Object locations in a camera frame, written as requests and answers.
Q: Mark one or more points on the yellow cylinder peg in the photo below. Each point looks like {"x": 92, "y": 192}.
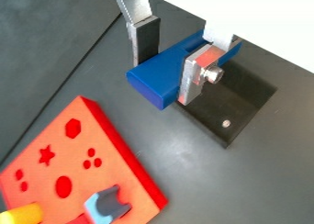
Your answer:
{"x": 28, "y": 214}

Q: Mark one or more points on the light blue notched block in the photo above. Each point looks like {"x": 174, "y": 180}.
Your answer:
{"x": 103, "y": 208}

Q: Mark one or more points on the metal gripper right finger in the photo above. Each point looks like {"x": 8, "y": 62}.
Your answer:
{"x": 202, "y": 64}

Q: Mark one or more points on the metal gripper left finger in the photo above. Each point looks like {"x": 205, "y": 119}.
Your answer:
{"x": 142, "y": 28}

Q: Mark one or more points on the dark blue forked object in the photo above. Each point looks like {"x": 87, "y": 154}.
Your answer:
{"x": 157, "y": 77}

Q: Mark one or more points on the red shape-sorter base block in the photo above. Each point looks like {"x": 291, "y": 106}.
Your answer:
{"x": 76, "y": 158}

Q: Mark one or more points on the black curved fixture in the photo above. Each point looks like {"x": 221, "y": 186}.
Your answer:
{"x": 229, "y": 104}

